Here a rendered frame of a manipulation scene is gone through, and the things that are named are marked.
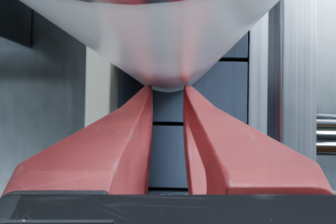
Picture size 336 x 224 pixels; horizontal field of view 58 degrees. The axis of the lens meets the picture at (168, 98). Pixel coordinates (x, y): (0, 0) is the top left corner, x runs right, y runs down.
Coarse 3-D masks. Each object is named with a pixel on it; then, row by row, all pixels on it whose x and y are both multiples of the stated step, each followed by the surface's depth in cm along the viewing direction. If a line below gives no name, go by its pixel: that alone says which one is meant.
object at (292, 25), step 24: (288, 0) 10; (312, 0) 10; (288, 24) 10; (312, 24) 10; (288, 48) 10; (312, 48) 10; (288, 72) 10; (312, 72) 10; (288, 96) 10; (312, 96) 10; (288, 120) 10; (312, 120) 10; (288, 144) 10; (312, 144) 9
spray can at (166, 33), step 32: (32, 0) 3; (64, 0) 2; (96, 0) 2; (128, 0) 2; (160, 0) 2; (192, 0) 2; (224, 0) 2; (256, 0) 3; (96, 32) 3; (128, 32) 3; (160, 32) 3; (192, 32) 3; (224, 32) 4; (128, 64) 6; (160, 64) 6; (192, 64) 6
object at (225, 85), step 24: (240, 48) 18; (120, 72) 18; (216, 72) 18; (240, 72) 18; (120, 96) 18; (168, 96) 18; (216, 96) 18; (240, 96) 18; (168, 120) 18; (240, 120) 18; (168, 144) 18; (168, 168) 18; (168, 192) 18
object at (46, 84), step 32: (320, 0) 23; (32, 32) 23; (64, 32) 23; (320, 32) 23; (0, 64) 23; (32, 64) 23; (64, 64) 23; (320, 64) 23; (0, 96) 23; (32, 96) 23; (64, 96) 23; (320, 96) 23; (0, 128) 23; (32, 128) 23; (64, 128) 23; (0, 160) 23; (320, 160) 22; (0, 192) 23
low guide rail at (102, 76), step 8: (88, 48) 14; (88, 56) 14; (96, 56) 14; (88, 64) 14; (96, 64) 14; (104, 64) 14; (112, 64) 15; (88, 72) 14; (96, 72) 14; (104, 72) 14; (112, 72) 15; (88, 80) 14; (96, 80) 14; (104, 80) 14; (112, 80) 15; (88, 88) 14; (96, 88) 14; (104, 88) 14; (112, 88) 15; (88, 96) 14; (96, 96) 14; (104, 96) 14; (112, 96) 15; (88, 104) 14; (96, 104) 14; (104, 104) 14; (112, 104) 15; (88, 112) 14; (96, 112) 14; (104, 112) 14; (88, 120) 14
